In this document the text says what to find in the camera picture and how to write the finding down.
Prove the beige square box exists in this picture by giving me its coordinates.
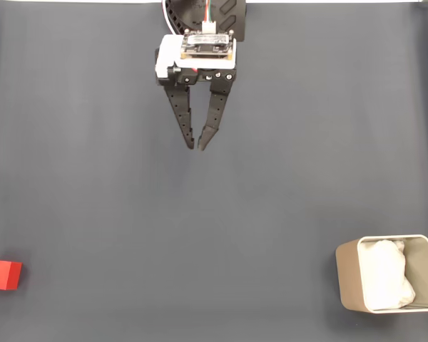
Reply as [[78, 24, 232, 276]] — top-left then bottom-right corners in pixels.
[[335, 234, 428, 314]]

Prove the white crumpled tissue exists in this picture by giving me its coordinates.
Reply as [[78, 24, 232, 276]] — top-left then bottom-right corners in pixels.
[[360, 239, 417, 311]]

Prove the camera board on white mount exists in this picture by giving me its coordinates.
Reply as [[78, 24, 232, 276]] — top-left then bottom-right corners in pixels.
[[156, 30, 238, 78]]

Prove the black camera cable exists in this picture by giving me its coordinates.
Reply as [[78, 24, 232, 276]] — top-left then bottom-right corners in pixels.
[[200, 0, 218, 35]]

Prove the red white black servo wire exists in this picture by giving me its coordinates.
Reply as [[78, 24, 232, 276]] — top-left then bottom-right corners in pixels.
[[160, 0, 175, 33]]

